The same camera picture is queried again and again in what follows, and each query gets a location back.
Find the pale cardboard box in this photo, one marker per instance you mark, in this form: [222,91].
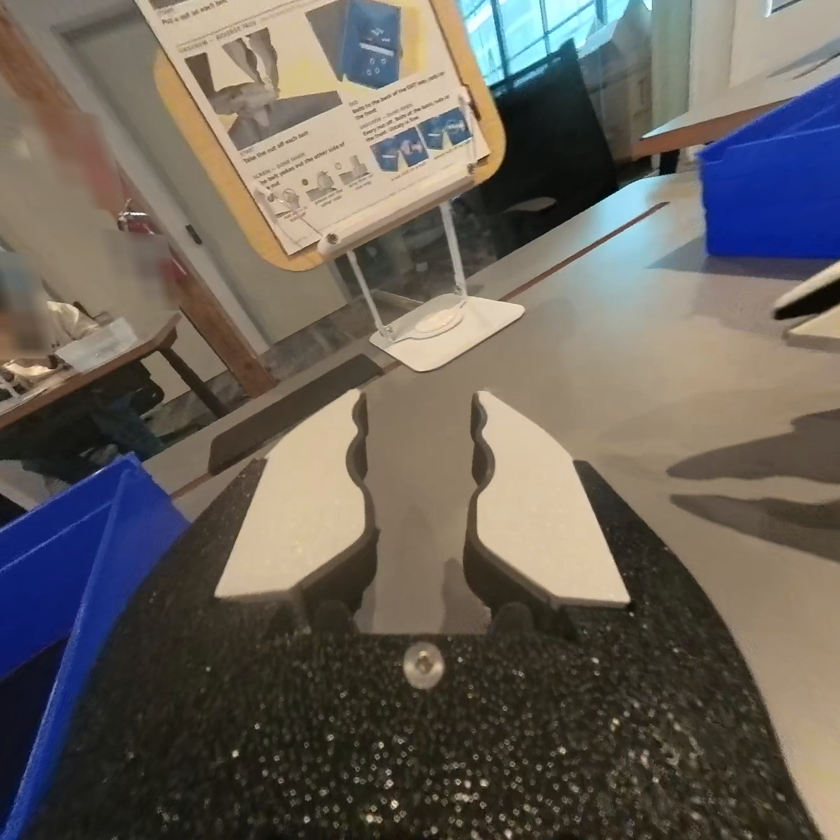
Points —
[623,72]

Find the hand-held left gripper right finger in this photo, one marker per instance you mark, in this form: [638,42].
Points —
[548,518]

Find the wooden post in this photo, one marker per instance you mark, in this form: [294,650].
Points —
[216,295]

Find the wood-edged desk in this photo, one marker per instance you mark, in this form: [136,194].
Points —
[131,341]

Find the printed instruction sheet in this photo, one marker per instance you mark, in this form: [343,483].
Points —
[295,151]

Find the blue plastic bin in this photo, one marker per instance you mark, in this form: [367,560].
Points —
[768,197]
[65,558]

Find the rounded wooden board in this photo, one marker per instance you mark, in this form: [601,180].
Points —
[489,131]

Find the gridded window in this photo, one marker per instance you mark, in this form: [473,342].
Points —
[512,33]

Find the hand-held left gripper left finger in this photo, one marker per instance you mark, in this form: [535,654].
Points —
[298,512]

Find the white framed glass panel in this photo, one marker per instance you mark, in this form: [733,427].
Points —
[787,33]

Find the black mesh office chair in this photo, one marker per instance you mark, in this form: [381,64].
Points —
[551,144]

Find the grey wood-edged table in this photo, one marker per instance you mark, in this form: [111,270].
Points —
[722,105]

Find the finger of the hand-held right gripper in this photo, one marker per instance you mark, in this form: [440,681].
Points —
[820,292]
[820,331]

